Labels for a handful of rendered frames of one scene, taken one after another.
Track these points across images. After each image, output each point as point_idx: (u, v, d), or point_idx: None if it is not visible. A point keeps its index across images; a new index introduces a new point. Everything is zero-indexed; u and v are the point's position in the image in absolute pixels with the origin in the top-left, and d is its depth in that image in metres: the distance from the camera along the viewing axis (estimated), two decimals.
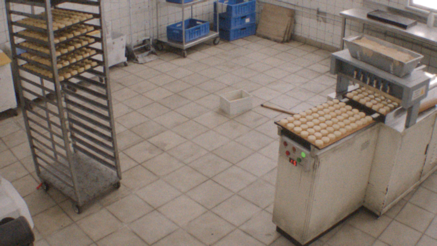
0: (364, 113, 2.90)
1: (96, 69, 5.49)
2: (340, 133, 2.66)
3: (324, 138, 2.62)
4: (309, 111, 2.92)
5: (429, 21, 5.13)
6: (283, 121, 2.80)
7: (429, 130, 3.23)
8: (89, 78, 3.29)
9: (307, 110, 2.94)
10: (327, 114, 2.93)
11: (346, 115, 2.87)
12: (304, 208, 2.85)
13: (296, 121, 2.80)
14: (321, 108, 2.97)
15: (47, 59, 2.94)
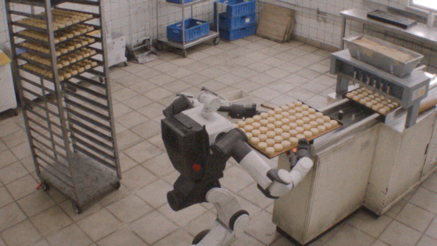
0: (328, 117, 2.65)
1: (96, 69, 5.49)
2: (296, 140, 2.41)
3: (277, 145, 2.37)
4: (265, 114, 2.67)
5: (429, 21, 5.13)
6: None
7: (429, 130, 3.23)
8: (89, 78, 3.29)
9: (262, 113, 2.68)
10: (286, 118, 2.68)
11: (307, 119, 2.62)
12: (304, 208, 2.85)
13: (248, 126, 2.55)
14: (279, 111, 2.71)
15: (47, 59, 2.94)
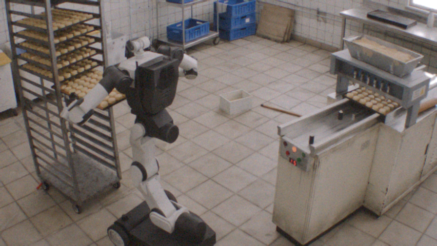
0: None
1: (96, 69, 5.49)
2: None
3: None
4: (83, 93, 2.78)
5: (429, 21, 5.13)
6: (105, 103, 2.65)
7: (429, 130, 3.23)
8: None
9: (80, 94, 2.76)
10: None
11: (89, 77, 3.00)
12: (304, 208, 2.85)
13: None
14: (74, 89, 2.84)
15: (47, 59, 2.94)
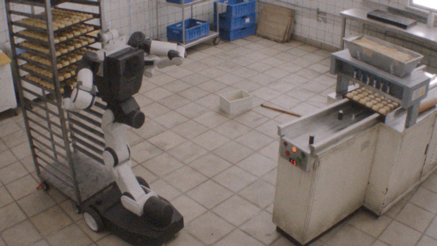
0: None
1: None
2: None
3: None
4: (47, 82, 3.03)
5: (429, 21, 5.13)
6: (63, 90, 2.91)
7: (429, 130, 3.23)
8: None
9: (44, 83, 3.02)
10: None
11: None
12: (304, 208, 2.85)
13: (64, 85, 2.98)
14: (40, 78, 3.10)
15: (47, 59, 2.94)
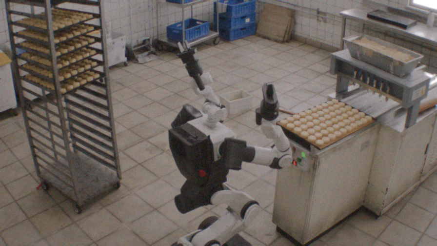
0: None
1: (96, 69, 5.49)
2: None
3: (90, 73, 3.15)
4: (47, 82, 3.03)
5: (429, 21, 5.13)
6: (63, 90, 2.91)
7: (429, 130, 3.23)
8: None
9: (44, 83, 3.02)
10: None
11: None
12: (304, 208, 2.85)
13: (64, 85, 2.98)
14: (40, 78, 3.10)
15: (47, 59, 2.94)
